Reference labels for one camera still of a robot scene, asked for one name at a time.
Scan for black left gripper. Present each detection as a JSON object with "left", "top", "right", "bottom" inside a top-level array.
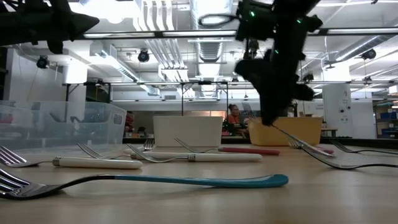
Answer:
[{"left": 27, "top": 0, "right": 100, "bottom": 54}]

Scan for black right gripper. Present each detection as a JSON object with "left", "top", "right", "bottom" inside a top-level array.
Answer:
[{"left": 234, "top": 49, "right": 315, "bottom": 125}]

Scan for red-handled fork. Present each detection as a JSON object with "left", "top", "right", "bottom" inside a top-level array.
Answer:
[
  {"left": 173, "top": 136, "right": 281, "bottom": 156},
  {"left": 287, "top": 136, "right": 336, "bottom": 156}
]

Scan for teal-handled fork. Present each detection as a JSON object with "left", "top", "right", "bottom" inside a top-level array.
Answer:
[
  {"left": 271, "top": 123, "right": 335, "bottom": 157},
  {"left": 299, "top": 145, "right": 398, "bottom": 170},
  {"left": 330, "top": 139, "right": 398, "bottom": 156},
  {"left": 0, "top": 169, "right": 289, "bottom": 200}
]

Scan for white-handled fork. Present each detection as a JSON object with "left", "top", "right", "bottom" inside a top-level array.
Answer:
[
  {"left": 123, "top": 138, "right": 155, "bottom": 156},
  {"left": 126, "top": 142, "right": 264, "bottom": 164},
  {"left": 76, "top": 142, "right": 200, "bottom": 160},
  {"left": 0, "top": 145, "right": 144, "bottom": 170}
]

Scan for clear plastic bin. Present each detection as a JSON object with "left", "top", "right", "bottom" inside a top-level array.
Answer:
[{"left": 0, "top": 100, "right": 127, "bottom": 149}]

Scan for yellow plastic bin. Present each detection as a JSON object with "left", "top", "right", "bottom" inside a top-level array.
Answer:
[{"left": 248, "top": 116, "right": 323, "bottom": 147}]

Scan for person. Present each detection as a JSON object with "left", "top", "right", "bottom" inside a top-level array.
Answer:
[{"left": 224, "top": 103, "right": 250, "bottom": 138}]

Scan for white round column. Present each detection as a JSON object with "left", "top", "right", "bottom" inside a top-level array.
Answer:
[{"left": 322, "top": 83, "right": 354, "bottom": 139}]

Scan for black overhead rig bar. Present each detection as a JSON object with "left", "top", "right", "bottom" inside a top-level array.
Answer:
[{"left": 0, "top": 28, "right": 398, "bottom": 40}]

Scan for white plastic bin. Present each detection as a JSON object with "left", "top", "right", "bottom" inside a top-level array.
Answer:
[{"left": 152, "top": 115, "right": 224, "bottom": 147}]

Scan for red storage crates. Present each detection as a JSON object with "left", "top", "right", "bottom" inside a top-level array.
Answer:
[{"left": 124, "top": 111, "right": 137, "bottom": 138}]

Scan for shelf with blue bins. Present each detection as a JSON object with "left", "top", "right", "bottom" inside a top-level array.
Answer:
[{"left": 373, "top": 99, "right": 398, "bottom": 139}]

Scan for white air duct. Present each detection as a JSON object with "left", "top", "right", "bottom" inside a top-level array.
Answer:
[{"left": 88, "top": 40, "right": 161, "bottom": 97}]

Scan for black background station frame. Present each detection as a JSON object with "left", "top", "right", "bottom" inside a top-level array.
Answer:
[{"left": 62, "top": 80, "right": 231, "bottom": 118}]

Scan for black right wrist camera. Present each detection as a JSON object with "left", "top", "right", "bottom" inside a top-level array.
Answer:
[{"left": 235, "top": 0, "right": 278, "bottom": 42}]

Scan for silver ventilation duct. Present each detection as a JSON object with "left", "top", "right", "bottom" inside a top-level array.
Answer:
[
  {"left": 189, "top": 0, "right": 234, "bottom": 98},
  {"left": 334, "top": 34, "right": 398, "bottom": 63}
]

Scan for black aluminium table frame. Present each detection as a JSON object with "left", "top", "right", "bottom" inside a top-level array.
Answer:
[{"left": 123, "top": 136, "right": 398, "bottom": 149}]

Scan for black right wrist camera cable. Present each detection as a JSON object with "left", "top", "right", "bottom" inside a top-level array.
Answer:
[{"left": 198, "top": 13, "right": 239, "bottom": 28}]

